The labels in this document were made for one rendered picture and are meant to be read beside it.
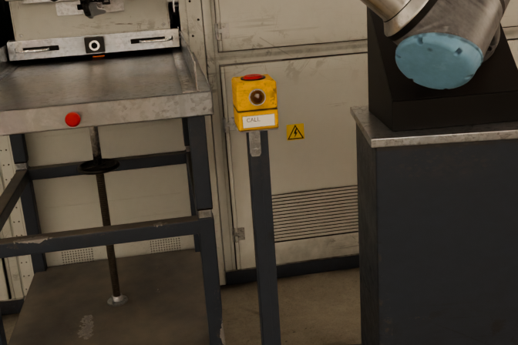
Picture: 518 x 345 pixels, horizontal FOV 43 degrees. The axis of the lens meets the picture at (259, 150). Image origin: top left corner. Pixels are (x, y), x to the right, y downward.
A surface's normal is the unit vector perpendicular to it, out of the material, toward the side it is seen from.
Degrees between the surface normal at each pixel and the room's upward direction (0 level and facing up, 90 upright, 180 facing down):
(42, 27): 90
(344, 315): 0
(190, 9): 90
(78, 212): 90
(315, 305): 0
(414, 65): 129
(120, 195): 90
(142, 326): 0
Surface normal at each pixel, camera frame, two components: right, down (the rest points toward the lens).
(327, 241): 0.15, 0.27
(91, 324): -0.07, -0.96
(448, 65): -0.40, 0.81
